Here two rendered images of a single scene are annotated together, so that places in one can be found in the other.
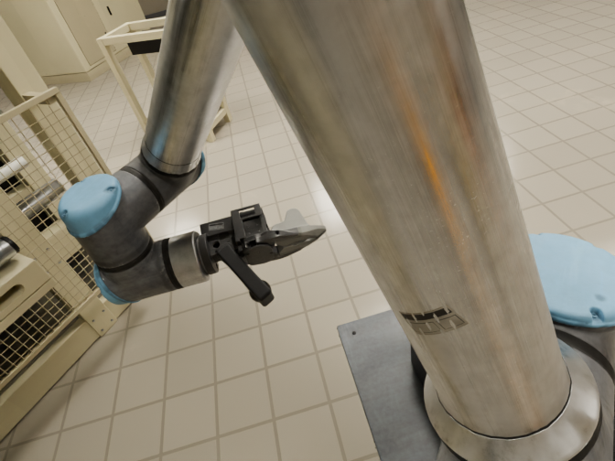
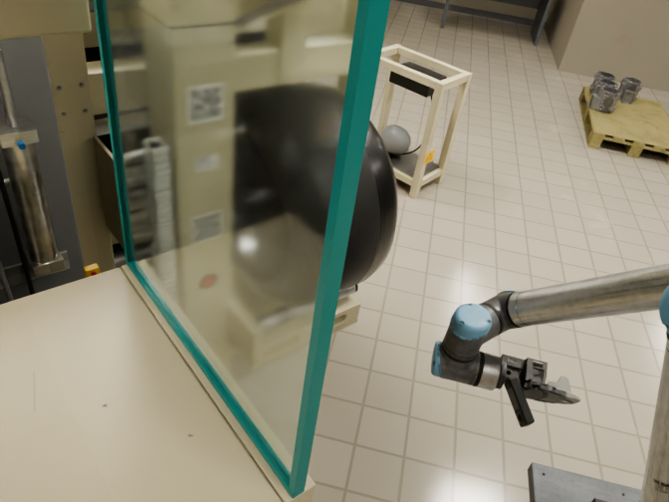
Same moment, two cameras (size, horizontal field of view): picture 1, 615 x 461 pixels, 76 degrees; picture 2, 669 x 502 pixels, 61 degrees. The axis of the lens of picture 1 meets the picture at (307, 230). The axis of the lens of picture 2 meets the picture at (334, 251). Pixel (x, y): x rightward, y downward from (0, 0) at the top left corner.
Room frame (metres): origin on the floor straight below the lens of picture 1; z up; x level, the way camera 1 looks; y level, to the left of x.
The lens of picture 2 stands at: (-0.55, 0.48, 1.98)
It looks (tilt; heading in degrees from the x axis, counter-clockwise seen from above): 37 degrees down; 9
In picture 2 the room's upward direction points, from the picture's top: 9 degrees clockwise
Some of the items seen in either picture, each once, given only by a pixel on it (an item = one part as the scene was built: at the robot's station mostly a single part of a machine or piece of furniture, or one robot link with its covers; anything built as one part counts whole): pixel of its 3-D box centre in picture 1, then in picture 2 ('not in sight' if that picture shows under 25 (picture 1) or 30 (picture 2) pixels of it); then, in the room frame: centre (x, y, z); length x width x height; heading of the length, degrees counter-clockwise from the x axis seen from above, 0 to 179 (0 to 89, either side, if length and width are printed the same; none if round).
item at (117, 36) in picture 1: (170, 82); (405, 121); (3.08, 0.70, 0.40); 0.60 x 0.35 x 0.80; 62
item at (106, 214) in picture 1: (111, 219); (469, 331); (0.52, 0.28, 1.02); 0.12 x 0.09 x 0.12; 141
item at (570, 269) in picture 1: (544, 313); not in sight; (0.27, -0.27, 0.87); 0.17 x 0.15 x 0.18; 141
